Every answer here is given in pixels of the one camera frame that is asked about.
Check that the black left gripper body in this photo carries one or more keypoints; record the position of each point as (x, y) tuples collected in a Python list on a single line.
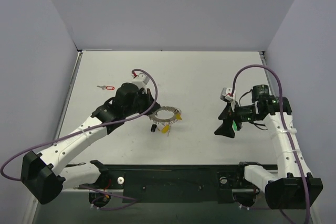
[(149, 100)]

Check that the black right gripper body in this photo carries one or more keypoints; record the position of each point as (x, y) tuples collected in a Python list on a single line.
[(233, 116)]

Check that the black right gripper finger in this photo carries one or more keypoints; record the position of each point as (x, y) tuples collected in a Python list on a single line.
[(226, 113), (226, 129)]

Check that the key with yellow tag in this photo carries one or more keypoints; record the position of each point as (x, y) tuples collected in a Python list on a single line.
[(166, 129)]

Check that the silver metal keyring disc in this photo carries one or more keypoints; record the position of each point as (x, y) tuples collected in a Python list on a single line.
[(166, 115)]

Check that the key with green tag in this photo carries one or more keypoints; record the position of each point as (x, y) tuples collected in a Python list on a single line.
[(237, 126)]

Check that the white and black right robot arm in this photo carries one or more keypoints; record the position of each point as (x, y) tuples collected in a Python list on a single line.
[(293, 187)]

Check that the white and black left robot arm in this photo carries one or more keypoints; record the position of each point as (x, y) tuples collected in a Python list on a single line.
[(42, 173)]

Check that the key with red tag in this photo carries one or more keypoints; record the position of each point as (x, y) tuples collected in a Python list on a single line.
[(111, 88)]

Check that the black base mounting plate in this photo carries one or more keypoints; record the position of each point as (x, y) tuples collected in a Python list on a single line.
[(176, 183)]

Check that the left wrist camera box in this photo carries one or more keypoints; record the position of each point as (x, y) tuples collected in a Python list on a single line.
[(140, 79)]

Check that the aluminium frame rail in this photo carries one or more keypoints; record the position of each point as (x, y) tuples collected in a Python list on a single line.
[(46, 192)]

